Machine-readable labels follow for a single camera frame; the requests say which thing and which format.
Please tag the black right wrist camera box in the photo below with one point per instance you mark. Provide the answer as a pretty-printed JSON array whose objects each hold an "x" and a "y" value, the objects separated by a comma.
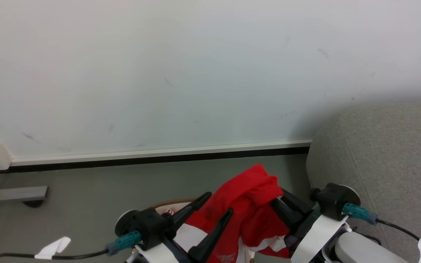
[{"x": 333, "y": 201}]

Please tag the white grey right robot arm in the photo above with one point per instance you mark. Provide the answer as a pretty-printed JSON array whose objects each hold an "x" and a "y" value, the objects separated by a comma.
[{"x": 364, "y": 252}]

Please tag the grey fabric sofa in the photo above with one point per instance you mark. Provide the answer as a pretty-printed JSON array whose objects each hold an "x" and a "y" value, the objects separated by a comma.
[{"x": 389, "y": 160}]

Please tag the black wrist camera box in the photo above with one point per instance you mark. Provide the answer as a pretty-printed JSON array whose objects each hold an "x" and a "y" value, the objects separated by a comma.
[
  {"x": 333, "y": 201},
  {"x": 148, "y": 224}
]

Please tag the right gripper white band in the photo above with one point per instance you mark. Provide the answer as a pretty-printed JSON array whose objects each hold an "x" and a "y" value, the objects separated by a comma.
[{"x": 318, "y": 233}]

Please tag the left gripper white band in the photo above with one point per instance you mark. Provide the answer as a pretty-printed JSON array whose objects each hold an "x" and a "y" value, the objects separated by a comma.
[{"x": 159, "y": 254}]

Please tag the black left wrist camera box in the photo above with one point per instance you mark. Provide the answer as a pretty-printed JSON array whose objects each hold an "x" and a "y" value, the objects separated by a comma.
[{"x": 148, "y": 224}]

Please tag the grey metal furniture foot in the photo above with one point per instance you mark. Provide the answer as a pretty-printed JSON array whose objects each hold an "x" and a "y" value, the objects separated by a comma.
[{"x": 18, "y": 194}]

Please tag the red and white garment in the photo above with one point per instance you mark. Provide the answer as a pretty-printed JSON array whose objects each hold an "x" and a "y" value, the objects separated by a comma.
[{"x": 247, "y": 215}]

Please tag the white and black baseboard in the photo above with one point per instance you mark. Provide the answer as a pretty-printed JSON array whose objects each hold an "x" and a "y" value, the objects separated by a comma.
[{"x": 159, "y": 155}]

